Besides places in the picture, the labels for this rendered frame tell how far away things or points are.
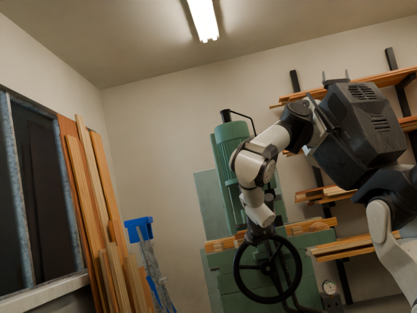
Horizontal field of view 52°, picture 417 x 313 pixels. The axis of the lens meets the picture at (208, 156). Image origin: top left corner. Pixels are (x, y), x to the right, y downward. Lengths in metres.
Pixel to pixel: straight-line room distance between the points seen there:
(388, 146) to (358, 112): 0.15
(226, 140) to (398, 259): 1.00
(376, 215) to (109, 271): 2.21
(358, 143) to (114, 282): 2.26
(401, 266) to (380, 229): 0.14
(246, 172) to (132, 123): 3.51
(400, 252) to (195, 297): 3.29
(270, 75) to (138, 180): 1.79
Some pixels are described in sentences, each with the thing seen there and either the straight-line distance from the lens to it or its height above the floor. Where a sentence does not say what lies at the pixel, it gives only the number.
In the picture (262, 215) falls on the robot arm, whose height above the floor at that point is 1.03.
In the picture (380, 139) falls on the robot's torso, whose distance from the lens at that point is 1.55.
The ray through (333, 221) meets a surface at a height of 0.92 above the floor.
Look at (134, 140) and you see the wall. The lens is 4.73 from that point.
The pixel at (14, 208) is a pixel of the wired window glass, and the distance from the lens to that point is 2.97.
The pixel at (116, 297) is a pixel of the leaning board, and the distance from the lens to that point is 3.35.
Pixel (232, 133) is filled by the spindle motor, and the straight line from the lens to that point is 2.14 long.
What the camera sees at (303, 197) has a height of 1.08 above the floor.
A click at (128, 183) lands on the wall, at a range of 4.69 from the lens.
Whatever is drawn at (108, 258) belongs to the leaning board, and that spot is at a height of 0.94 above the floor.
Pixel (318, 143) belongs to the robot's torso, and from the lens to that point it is 1.61.
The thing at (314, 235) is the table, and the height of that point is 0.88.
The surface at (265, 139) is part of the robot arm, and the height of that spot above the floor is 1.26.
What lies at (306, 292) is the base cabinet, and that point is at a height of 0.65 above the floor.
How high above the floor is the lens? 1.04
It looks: 8 degrees up
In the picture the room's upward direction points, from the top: 12 degrees counter-clockwise
